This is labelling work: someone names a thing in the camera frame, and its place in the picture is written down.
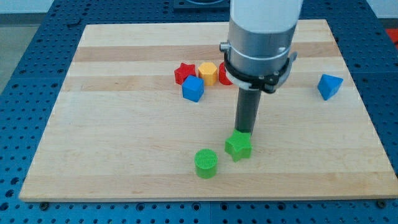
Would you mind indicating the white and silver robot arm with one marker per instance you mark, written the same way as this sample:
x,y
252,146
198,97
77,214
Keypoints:
x,y
257,52

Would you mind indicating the blue triangular prism block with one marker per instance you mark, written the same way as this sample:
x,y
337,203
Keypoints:
x,y
329,85

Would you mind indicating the light wooden board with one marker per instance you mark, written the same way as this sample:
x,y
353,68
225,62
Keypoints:
x,y
120,130

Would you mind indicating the red star block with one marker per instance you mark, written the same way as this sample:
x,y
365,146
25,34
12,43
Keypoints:
x,y
183,71

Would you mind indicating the green cylinder block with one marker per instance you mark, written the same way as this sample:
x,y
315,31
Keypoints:
x,y
206,161

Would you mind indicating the blue cube block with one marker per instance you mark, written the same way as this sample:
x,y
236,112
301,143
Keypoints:
x,y
193,88

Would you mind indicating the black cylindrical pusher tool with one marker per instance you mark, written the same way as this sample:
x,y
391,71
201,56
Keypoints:
x,y
246,110

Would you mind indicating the green star block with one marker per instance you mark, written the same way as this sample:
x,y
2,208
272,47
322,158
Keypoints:
x,y
238,145

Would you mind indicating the red cylinder block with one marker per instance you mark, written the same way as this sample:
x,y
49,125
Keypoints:
x,y
223,79

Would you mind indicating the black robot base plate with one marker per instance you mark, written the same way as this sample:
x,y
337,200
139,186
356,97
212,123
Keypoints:
x,y
184,5

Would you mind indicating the yellow hexagon block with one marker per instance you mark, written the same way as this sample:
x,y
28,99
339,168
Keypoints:
x,y
208,72

